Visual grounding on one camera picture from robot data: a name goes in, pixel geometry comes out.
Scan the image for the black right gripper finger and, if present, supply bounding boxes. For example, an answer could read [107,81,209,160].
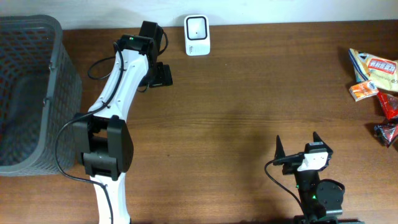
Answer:
[274,135,285,158]
[313,131,323,142]

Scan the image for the small orange box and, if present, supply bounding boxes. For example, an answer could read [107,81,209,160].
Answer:
[349,80,379,101]

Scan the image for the black orange snack packet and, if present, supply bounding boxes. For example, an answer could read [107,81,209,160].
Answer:
[374,123,397,147]

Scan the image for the red snack bag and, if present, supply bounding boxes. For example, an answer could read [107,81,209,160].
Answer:
[377,91,397,120]

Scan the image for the cream yellow chip bag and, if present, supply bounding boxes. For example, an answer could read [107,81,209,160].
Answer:
[348,49,397,92]

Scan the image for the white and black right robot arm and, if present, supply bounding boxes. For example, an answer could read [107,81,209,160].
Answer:
[267,132,360,224]

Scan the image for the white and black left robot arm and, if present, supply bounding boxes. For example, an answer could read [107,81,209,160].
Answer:
[72,21,173,223]

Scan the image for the white barcode scanner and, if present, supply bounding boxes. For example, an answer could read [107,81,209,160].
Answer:
[183,15,211,57]

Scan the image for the grey plastic mesh basket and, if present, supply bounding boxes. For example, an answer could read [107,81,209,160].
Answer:
[1,15,82,177]

